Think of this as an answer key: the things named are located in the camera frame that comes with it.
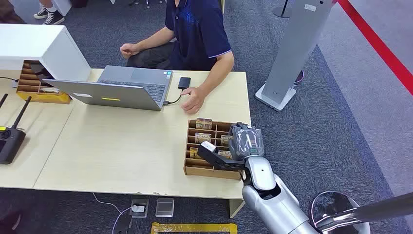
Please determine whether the black remote controller with antennas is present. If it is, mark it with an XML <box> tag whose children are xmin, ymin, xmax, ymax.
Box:
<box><xmin>0</xmin><ymin>93</ymin><xmax>33</xmax><ymax>165</ymax></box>

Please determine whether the wooden card tray, yellow base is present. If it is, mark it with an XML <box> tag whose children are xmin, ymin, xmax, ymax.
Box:
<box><xmin>16</xmin><ymin>59</ymin><xmax>72</xmax><ymax>105</ymax></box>

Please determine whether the white power cable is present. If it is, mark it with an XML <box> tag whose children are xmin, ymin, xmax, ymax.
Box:
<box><xmin>92</xmin><ymin>192</ymin><xmax>133</xmax><ymax>234</ymax></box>

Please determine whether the black stanchion base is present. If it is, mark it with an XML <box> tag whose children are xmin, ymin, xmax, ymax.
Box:
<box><xmin>272</xmin><ymin>0</ymin><xmax>294</xmax><ymax>19</ymax></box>

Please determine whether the steel floor socket box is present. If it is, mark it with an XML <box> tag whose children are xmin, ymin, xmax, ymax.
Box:
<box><xmin>129</xmin><ymin>198</ymin><xmax>150</xmax><ymax>219</ymax></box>

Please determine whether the pale wooden desk leg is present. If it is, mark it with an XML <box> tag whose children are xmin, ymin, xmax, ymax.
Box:
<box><xmin>229</xmin><ymin>198</ymin><xmax>246</xmax><ymax>219</ymax></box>

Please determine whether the red barrier belt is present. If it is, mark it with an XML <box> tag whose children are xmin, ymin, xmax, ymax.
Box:
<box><xmin>337</xmin><ymin>0</ymin><xmax>413</xmax><ymax>97</ymax></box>

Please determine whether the person's left hand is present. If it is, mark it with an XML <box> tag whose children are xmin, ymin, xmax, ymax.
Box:
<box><xmin>180</xmin><ymin>86</ymin><xmax>207</xmax><ymax>115</ymax></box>

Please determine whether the white box cabinet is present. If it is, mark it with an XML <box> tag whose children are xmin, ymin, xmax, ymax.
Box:
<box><xmin>0</xmin><ymin>23</ymin><xmax>92</xmax><ymax>82</ymax></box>

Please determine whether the grey laptop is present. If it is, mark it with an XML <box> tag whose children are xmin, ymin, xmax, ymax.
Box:
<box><xmin>42</xmin><ymin>65</ymin><xmax>173</xmax><ymax>112</ymax></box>

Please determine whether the wooden card tray with dividers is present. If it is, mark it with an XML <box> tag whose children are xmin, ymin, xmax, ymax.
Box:
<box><xmin>183</xmin><ymin>119</ymin><xmax>246</xmax><ymax>181</ymax></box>

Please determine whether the grey slanted kiosk stand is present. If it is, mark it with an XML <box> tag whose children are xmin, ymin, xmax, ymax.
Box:
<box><xmin>255</xmin><ymin>0</ymin><xmax>337</xmax><ymax>113</ymax></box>

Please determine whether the round chrome base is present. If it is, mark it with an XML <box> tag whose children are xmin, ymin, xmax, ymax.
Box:
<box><xmin>309</xmin><ymin>191</ymin><xmax>371</xmax><ymax>234</ymax></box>

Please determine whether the person's right hand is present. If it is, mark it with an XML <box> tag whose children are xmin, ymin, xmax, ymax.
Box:
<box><xmin>119</xmin><ymin>42</ymin><xmax>141</xmax><ymax>59</ymax></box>

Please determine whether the short black drive cable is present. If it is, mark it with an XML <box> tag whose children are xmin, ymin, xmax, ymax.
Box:
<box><xmin>163</xmin><ymin>89</ymin><xmax>185</xmax><ymax>106</ymax></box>

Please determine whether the yellow floor frame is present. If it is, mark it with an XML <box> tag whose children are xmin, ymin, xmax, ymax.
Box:
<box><xmin>150</xmin><ymin>222</ymin><xmax>238</xmax><ymax>234</ymax></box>

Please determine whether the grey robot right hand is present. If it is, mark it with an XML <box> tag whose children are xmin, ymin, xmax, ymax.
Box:
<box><xmin>228</xmin><ymin>122</ymin><xmax>265</xmax><ymax>161</ymax></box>

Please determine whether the closed steel floor box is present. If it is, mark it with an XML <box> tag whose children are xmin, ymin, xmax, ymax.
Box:
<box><xmin>155</xmin><ymin>197</ymin><xmax>175</xmax><ymax>218</ymax></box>

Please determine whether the person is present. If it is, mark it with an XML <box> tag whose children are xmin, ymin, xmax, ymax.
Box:
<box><xmin>33</xmin><ymin>0</ymin><xmax>65</xmax><ymax>26</ymax></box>
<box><xmin>119</xmin><ymin>0</ymin><xmax>235</xmax><ymax>115</ymax></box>

